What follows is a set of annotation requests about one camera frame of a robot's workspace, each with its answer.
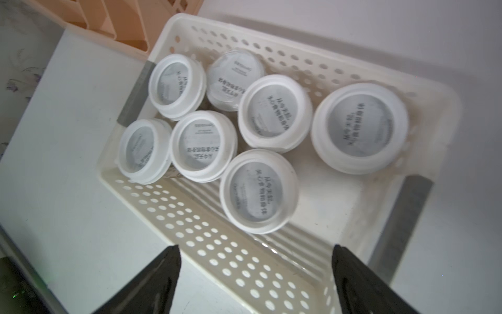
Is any white plastic basket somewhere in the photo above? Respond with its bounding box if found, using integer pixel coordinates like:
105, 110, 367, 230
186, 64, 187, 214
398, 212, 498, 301
99, 14, 462, 313

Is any yogurt cup front row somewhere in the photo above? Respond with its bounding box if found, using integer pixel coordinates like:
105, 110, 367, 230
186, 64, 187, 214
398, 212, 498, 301
170, 111, 238, 183
220, 149, 299, 234
116, 119, 173, 185

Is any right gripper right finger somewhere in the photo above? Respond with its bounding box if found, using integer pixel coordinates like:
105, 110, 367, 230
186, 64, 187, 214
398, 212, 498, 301
332, 245, 418, 314

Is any yogurt cup back row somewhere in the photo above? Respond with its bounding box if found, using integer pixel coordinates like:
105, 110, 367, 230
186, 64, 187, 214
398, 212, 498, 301
311, 83, 410, 175
238, 75, 314, 154
149, 54, 207, 121
206, 48, 265, 112

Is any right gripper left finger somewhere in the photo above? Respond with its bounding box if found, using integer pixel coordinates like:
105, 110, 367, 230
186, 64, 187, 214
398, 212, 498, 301
95, 245, 182, 313

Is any peach plastic file organizer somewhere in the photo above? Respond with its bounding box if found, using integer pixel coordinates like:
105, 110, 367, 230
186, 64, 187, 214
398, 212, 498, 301
25, 0, 203, 60

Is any yogurt cup row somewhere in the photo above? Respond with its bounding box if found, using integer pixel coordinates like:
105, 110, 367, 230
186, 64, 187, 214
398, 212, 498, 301
116, 119, 173, 185
170, 111, 238, 183
220, 149, 299, 234
149, 54, 207, 121
238, 75, 314, 154
206, 48, 265, 112
311, 83, 410, 175

